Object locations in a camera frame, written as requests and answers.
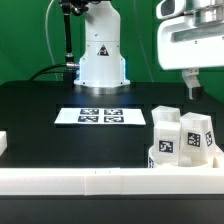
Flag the white round stool seat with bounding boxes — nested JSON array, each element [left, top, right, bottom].
[[148, 147, 224, 168]]

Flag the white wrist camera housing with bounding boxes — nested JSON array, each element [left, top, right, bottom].
[[156, 0, 186, 19]]

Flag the white front fence wall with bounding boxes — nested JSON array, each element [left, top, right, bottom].
[[0, 168, 224, 196]]

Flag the black camera stand pole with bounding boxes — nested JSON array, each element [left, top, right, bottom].
[[60, 0, 75, 84]]

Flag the white cable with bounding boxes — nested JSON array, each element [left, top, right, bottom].
[[44, 0, 59, 81]]

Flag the black cable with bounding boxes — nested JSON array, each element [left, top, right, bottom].
[[29, 64, 69, 82]]

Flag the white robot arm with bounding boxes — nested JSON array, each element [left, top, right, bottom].
[[74, 0, 224, 99]]

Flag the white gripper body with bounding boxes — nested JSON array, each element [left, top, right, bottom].
[[157, 9, 224, 70]]

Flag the white left fence wall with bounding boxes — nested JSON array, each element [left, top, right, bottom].
[[0, 131, 7, 156]]

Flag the white sheet with tags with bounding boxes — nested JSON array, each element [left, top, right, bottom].
[[55, 108, 146, 125]]

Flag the white fence wall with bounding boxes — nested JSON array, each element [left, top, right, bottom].
[[0, 131, 7, 156], [0, 168, 224, 196]]

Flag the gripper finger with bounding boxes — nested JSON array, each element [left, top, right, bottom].
[[182, 68, 204, 100]]

